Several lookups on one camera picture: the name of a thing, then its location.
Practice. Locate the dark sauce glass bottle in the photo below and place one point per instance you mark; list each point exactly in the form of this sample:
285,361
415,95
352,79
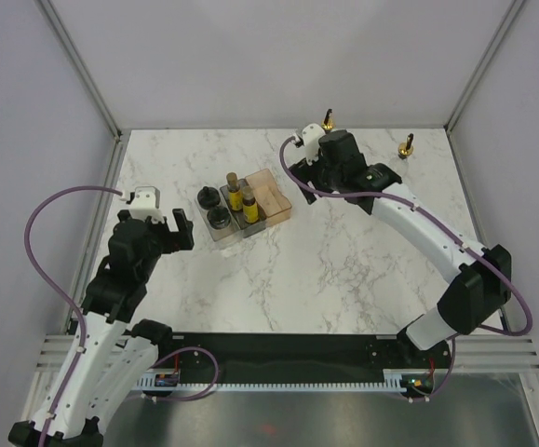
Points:
405,149

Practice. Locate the clear plastic bin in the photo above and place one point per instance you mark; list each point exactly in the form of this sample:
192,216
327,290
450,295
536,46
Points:
226,235

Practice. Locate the white cable duct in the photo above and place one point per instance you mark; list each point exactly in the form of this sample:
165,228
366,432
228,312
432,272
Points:
392,383

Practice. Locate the black cap shaker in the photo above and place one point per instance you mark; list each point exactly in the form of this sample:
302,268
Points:
208,197
219,217

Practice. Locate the yellow label bottle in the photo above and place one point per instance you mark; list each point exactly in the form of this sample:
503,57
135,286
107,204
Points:
249,205
235,195

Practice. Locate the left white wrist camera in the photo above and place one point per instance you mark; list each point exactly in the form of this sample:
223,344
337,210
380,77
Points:
143,204

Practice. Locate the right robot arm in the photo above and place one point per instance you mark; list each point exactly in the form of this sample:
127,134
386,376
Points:
478,278

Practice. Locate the left aluminium frame post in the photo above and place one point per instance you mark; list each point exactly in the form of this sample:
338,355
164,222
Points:
70,50

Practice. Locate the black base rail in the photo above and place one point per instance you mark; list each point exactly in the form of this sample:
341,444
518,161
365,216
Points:
282,358

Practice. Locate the right aluminium frame post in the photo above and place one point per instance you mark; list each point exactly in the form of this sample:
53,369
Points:
494,45

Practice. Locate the orange plastic bin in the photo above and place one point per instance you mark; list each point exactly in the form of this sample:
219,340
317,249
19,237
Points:
276,207

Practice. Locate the clear square oil bottle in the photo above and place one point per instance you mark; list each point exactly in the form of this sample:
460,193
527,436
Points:
328,123

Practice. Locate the grey plastic bin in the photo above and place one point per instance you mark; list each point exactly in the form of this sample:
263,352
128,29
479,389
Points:
238,218

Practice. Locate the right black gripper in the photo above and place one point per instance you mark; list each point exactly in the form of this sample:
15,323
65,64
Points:
307,172

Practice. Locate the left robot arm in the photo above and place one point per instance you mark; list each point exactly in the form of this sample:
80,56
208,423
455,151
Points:
87,393

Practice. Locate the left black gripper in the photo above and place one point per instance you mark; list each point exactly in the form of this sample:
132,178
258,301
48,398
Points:
176,240

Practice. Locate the aluminium frame post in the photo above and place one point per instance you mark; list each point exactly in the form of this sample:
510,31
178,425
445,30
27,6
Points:
70,50
494,45

